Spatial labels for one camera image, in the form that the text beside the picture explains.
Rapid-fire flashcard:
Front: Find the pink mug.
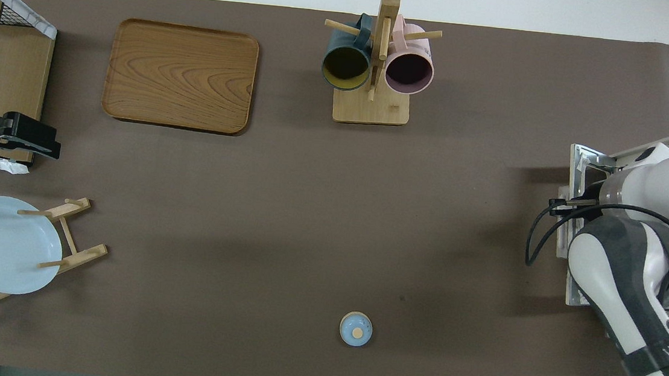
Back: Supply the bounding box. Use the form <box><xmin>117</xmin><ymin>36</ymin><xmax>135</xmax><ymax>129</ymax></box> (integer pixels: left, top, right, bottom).
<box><xmin>382</xmin><ymin>13</ymin><xmax>440</xmax><ymax>97</ymax></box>

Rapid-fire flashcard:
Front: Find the rectangular wooden tray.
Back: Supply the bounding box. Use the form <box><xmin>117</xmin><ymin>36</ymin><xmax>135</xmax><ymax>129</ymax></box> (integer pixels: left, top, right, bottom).
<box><xmin>100</xmin><ymin>16</ymin><xmax>262</xmax><ymax>137</ymax></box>

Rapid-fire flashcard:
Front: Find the small blue lidded jar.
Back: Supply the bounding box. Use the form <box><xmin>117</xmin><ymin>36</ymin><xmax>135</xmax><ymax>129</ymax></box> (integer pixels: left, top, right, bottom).
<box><xmin>338</xmin><ymin>310</ymin><xmax>374</xmax><ymax>349</ymax></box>

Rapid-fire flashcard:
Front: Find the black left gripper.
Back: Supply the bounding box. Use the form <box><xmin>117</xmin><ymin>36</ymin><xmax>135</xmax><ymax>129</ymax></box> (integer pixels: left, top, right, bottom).
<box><xmin>0</xmin><ymin>112</ymin><xmax>65</xmax><ymax>162</ymax></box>

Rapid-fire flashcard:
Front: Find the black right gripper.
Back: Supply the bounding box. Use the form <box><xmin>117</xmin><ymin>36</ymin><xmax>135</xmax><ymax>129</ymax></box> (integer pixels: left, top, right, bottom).
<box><xmin>579</xmin><ymin>176</ymin><xmax>605</xmax><ymax>206</ymax></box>

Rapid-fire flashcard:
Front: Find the brown table mat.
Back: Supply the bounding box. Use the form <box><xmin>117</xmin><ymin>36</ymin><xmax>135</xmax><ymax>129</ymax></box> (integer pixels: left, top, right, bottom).
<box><xmin>0</xmin><ymin>0</ymin><xmax>669</xmax><ymax>376</ymax></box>

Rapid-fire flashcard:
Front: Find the wooden mug tree stand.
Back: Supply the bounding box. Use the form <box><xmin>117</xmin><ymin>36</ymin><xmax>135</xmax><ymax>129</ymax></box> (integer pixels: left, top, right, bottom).
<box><xmin>315</xmin><ymin>0</ymin><xmax>446</xmax><ymax>131</ymax></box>

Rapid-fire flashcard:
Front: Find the wooden plate rack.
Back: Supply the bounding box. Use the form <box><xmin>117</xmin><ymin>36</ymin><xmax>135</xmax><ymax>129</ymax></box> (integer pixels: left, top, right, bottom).
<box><xmin>0</xmin><ymin>190</ymin><xmax>113</xmax><ymax>317</ymax></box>

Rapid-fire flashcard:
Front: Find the dark teal mug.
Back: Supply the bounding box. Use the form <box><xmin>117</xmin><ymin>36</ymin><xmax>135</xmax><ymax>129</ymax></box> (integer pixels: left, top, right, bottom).
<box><xmin>319</xmin><ymin>10</ymin><xmax>376</xmax><ymax>94</ymax></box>

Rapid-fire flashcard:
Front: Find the glass oven door metal frame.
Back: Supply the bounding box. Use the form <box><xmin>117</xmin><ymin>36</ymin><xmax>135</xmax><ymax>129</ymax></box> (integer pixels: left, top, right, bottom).
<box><xmin>547</xmin><ymin>141</ymin><xmax>623</xmax><ymax>311</ymax></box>

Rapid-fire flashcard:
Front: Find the wooden stepped shelf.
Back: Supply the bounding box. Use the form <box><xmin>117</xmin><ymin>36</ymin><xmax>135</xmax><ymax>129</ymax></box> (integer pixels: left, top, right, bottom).
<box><xmin>0</xmin><ymin>0</ymin><xmax>60</xmax><ymax>166</ymax></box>

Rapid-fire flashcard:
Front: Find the light blue plate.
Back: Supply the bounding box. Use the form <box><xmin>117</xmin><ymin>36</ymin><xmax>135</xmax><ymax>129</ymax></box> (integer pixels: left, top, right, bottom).
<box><xmin>0</xmin><ymin>196</ymin><xmax>68</xmax><ymax>299</ymax></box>

